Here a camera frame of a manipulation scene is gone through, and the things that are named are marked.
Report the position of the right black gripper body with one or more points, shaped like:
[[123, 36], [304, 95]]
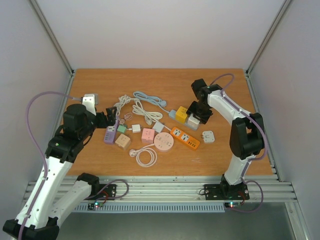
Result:
[[200, 115]]

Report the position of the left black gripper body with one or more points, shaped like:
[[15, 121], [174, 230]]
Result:
[[103, 123]]

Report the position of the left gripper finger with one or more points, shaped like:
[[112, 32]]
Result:
[[111, 113], [117, 120]]

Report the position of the yellow cube socket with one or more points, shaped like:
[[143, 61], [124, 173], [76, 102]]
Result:
[[181, 114]]

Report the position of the white cube socket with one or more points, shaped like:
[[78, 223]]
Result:
[[193, 122]]

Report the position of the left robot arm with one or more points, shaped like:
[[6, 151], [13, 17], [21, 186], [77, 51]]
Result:
[[42, 216]]

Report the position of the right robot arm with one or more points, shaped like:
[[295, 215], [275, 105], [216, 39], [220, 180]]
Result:
[[247, 135]]

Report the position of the grey white plug adapter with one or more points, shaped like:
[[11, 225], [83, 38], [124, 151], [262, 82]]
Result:
[[158, 127]]

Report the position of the green small adapter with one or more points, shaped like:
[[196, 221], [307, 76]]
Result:
[[121, 129]]

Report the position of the purple power strip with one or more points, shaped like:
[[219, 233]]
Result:
[[110, 134]]

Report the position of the white usb charger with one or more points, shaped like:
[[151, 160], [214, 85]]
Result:
[[136, 128]]

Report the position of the beige cube socket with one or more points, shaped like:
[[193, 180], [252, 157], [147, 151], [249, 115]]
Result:
[[123, 141]]

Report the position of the orange power strip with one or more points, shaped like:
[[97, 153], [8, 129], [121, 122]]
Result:
[[185, 138]]

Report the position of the pink cube socket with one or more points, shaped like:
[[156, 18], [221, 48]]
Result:
[[148, 135]]

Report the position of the pink round socket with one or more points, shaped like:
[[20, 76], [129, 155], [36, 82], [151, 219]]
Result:
[[163, 141]]

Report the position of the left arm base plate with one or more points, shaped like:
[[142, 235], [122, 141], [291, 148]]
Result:
[[108, 192]]

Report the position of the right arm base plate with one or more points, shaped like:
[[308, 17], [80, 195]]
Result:
[[226, 192]]

